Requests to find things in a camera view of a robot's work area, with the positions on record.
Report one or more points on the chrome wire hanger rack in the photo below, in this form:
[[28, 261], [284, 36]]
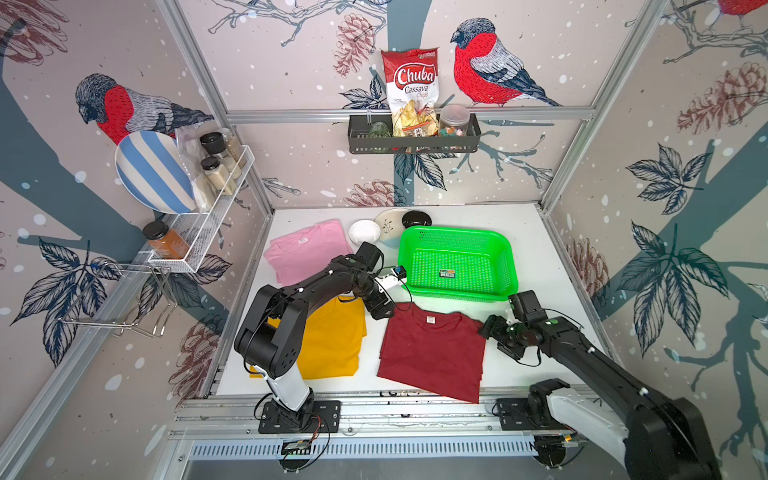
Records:
[[142, 303]]

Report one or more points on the orange spice jar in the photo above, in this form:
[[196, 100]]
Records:
[[166, 242]]

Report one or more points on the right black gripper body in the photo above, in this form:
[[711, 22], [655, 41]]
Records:
[[508, 335]]

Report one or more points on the cream blue plate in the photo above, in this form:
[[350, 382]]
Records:
[[391, 226]]

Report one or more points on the blue striped plate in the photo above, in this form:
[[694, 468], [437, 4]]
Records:
[[147, 163]]

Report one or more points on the green plastic basket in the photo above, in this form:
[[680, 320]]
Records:
[[455, 263]]

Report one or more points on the Chuba cassava chips bag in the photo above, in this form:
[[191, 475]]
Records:
[[412, 88]]

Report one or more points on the pink t-shirt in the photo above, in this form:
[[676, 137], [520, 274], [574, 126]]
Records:
[[301, 254]]

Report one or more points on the green glass jar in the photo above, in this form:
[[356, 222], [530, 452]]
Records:
[[379, 130]]

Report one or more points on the yellow t-shirt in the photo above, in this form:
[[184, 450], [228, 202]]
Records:
[[332, 340]]

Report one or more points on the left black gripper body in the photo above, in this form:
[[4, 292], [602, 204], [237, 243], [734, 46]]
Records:
[[374, 298]]

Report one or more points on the dark red t-shirt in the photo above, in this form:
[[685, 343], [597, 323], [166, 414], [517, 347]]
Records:
[[442, 353]]

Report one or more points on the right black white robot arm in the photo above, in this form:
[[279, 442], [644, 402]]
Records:
[[651, 435]]

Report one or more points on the white bowl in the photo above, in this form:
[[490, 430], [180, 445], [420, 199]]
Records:
[[363, 231]]

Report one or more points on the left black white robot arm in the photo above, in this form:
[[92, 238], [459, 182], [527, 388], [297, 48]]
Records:
[[271, 335]]

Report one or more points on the white wire wall rack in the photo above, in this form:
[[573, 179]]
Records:
[[200, 230]]

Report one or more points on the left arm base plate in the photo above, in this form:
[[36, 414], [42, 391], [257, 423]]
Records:
[[321, 417]]

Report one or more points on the clear candy jar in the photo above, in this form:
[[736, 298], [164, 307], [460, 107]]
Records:
[[454, 120]]

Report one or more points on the black bowl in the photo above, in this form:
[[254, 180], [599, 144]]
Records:
[[414, 218]]

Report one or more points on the black lid spice jar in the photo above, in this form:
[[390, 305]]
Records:
[[218, 175], [215, 144]]

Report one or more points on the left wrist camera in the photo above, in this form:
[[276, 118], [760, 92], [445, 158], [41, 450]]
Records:
[[392, 277]]

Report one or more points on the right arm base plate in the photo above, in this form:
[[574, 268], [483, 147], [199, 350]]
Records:
[[514, 414]]

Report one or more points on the black wall shelf basket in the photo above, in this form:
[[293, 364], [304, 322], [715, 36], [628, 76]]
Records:
[[361, 142]]

